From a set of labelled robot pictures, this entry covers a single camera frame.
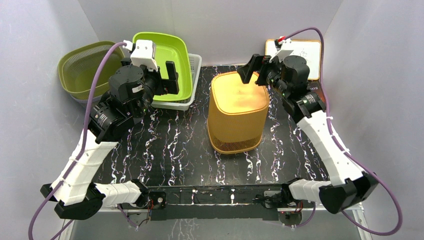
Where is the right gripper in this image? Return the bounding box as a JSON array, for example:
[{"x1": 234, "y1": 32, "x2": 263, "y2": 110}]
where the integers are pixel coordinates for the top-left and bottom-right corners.
[{"x1": 237, "y1": 54, "x2": 290, "y2": 97}]

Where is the orange mesh basket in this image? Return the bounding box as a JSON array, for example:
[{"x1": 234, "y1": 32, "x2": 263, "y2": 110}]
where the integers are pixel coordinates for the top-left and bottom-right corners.
[{"x1": 206, "y1": 71, "x2": 270, "y2": 155}]

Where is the olive green mesh basket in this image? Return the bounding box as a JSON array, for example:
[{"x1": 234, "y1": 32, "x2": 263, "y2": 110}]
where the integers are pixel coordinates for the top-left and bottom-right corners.
[{"x1": 57, "y1": 41, "x2": 125, "y2": 101}]

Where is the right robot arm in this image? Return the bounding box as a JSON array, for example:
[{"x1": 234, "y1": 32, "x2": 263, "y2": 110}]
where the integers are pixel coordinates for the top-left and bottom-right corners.
[{"x1": 236, "y1": 54, "x2": 378, "y2": 214}]

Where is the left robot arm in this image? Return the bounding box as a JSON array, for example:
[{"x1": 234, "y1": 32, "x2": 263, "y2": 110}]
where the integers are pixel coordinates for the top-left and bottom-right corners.
[{"x1": 40, "y1": 58, "x2": 179, "y2": 220}]

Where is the white perforated plastic basket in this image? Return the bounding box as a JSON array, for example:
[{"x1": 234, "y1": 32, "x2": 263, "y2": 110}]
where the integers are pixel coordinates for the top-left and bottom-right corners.
[{"x1": 151, "y1": 53, "x2": 202, "y2": 111}]

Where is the lime green plastic tray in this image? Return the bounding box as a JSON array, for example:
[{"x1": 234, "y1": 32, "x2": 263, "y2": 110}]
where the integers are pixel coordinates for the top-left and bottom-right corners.
[{"x1": 132, "y1": 32, "x2": 193, "y2": 102}]

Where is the dark paperback book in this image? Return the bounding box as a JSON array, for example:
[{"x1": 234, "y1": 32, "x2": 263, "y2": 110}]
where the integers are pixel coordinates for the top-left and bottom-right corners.
[{"x1": 308, "y1": 80, "x2": 326, "y2": 102}]

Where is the grey mesh basket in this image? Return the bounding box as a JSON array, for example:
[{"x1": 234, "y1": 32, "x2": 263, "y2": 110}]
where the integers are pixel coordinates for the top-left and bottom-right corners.
[{"x1": 71, "y1": 95, "x2": 102, "y2": 108}]

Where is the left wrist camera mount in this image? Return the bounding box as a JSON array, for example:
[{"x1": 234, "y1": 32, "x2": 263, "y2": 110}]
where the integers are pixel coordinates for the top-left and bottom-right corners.
[{"x1": 123, "y1": 39, "x2": 159, "y2": 72}]

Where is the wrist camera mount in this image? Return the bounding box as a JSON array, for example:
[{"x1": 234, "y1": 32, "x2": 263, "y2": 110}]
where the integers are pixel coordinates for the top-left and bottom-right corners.
[
  {"x1": 265, "y1": 36, "x2": 294, "y2": 63},
  {"x1": 123, "y1": 39, "x2": 159, "y2": 72}
]

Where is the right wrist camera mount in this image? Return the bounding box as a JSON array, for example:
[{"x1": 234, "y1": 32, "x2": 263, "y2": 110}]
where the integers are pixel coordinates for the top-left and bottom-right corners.
[{"x1": 265, "y1": 36, "x2": 294, "y2": 63}]

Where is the small whiteboard with yellow frame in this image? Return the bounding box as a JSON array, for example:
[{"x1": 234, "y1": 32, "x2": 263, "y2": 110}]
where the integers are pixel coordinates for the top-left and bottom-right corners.
[{"x1": 264, "y1": 39, "x2": 323, "y2": 81}]

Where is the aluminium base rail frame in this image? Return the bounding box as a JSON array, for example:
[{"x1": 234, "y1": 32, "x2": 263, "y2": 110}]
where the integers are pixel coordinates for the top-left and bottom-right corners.
[{"x1": 58, "y1": 115, "x2": 374, "y2": 240}]

